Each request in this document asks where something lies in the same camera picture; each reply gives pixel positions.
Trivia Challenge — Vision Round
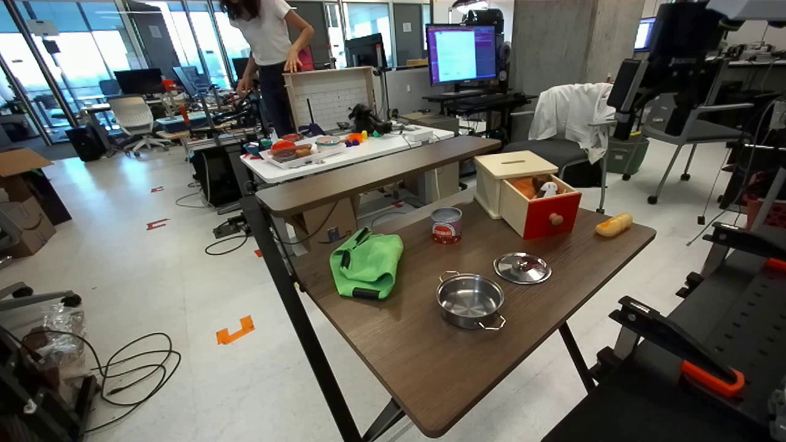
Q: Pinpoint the black clamp orange handle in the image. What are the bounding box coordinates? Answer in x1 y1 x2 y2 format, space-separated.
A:
608 294 750 404
699 221 786 278

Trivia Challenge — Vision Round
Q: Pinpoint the white wooden crate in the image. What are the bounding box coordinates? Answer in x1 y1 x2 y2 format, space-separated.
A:
281 67 383 135

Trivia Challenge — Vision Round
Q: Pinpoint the black desktop monitor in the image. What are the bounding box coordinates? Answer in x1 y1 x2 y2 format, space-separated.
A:
114 67 164 99

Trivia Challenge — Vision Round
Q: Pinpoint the red drawer with knob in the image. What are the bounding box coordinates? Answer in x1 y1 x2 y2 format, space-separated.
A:
499 175 584 243

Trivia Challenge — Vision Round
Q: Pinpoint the black metal table frame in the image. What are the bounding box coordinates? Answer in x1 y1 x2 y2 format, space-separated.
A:
238 191 600 442

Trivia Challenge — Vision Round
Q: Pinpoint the black perforated robot platform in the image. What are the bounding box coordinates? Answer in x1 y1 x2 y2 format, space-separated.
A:
542 243 786 442

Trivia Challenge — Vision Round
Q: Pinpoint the green cloth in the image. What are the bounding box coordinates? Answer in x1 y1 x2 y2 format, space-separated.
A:
327 227 406 303

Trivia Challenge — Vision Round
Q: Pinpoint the black coiled floor cable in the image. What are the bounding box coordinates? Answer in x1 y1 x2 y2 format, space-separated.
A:
77 330 185 437

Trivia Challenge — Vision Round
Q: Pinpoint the clear plastic bottle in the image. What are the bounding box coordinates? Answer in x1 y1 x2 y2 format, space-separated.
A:
39 294 89 369

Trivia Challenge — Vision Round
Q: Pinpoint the person in white shirt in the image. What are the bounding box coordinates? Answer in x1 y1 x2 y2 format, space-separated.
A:
218 0 317 140

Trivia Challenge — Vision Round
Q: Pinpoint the grey plastic chair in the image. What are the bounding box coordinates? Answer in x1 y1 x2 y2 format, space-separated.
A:
640 89 756 210

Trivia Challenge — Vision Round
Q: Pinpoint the silver metal pot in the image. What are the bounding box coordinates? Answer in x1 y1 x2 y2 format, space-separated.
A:
435 270 510 335

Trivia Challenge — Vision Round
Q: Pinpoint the light wooden box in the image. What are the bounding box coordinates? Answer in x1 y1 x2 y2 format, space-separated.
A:
473 150 566 221

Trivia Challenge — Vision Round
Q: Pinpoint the small blue screen monitor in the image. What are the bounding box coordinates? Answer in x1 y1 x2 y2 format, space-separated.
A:
632 16 660 57

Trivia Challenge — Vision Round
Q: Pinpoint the red and white can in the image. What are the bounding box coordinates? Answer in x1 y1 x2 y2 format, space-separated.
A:
430 204 464 247

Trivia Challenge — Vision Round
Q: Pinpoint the white table with toys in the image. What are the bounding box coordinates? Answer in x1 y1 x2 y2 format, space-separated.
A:
238 123 457 188

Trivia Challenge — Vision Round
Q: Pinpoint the green bin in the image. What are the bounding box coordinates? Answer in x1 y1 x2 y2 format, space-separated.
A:
604 134 650 180

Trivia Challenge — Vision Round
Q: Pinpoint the thin black floor cable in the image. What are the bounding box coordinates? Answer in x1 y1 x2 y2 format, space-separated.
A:
201 228 258 260

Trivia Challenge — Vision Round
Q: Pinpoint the small cardboard box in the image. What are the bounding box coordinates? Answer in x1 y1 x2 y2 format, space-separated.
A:
300 195 359 250

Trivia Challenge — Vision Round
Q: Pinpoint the monitor with purple screen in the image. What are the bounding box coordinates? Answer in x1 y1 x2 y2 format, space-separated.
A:
424 22 500 92

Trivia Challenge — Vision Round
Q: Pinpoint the silver pot lid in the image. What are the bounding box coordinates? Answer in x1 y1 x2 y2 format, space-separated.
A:
491 250 556 291

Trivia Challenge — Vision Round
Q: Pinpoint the brown desk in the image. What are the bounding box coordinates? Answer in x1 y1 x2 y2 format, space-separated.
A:
254 134 504 218

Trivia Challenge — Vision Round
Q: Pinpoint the white jacket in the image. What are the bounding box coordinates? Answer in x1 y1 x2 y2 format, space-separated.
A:
525 81 622 167

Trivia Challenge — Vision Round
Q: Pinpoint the white office chair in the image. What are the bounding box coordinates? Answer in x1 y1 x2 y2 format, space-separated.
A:
107 93 168 159

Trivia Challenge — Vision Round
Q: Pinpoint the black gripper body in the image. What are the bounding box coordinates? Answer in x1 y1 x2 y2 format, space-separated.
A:
606 54 656 119

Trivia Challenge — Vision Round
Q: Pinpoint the large cardboard box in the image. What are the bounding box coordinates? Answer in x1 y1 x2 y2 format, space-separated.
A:
0 148 73 260

